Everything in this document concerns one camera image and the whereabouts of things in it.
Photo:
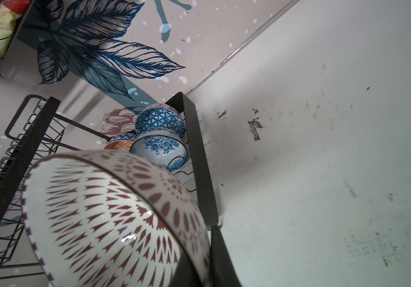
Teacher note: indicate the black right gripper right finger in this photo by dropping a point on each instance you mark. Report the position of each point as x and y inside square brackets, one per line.
[222, 271]

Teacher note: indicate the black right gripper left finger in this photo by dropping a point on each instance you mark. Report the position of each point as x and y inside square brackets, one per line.
[185, 274]

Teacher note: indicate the white brown lattice bowl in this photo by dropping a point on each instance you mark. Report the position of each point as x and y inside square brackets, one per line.
[111, 219]

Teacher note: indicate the blue floral bowl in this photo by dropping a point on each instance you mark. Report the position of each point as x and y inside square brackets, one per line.
[161, 147]

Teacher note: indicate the red patterned bowl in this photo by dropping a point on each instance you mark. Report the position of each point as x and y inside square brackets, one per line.
[122, 142]

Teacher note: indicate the blue geometric patterned bowl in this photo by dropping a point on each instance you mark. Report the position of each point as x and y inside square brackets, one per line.
[160, 116]

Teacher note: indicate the black wire dish rack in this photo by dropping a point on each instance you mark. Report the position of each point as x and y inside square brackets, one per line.
[41, 138]

